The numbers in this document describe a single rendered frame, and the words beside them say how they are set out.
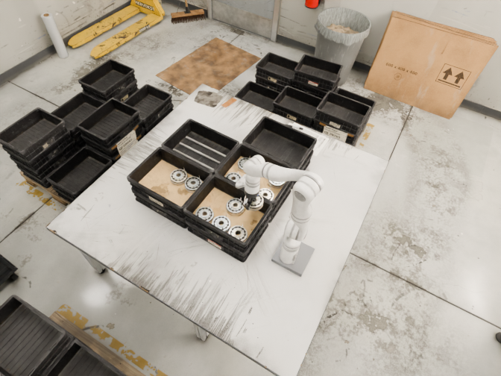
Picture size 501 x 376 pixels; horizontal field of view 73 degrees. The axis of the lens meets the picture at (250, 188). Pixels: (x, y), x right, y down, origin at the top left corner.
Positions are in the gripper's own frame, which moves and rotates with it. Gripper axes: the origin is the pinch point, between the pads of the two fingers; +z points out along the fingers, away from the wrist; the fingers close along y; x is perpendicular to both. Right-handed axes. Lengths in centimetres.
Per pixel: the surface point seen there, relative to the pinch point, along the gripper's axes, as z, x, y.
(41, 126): 49, 196, -6
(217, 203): 16.4, 21.7, -0.8
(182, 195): 16.4, 41.4, -8.6
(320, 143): 28, -2, 92
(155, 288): 30, 21, -56
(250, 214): 16.4, 1.9, 4.0
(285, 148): 16, 12, 61
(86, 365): 63, 35, -103
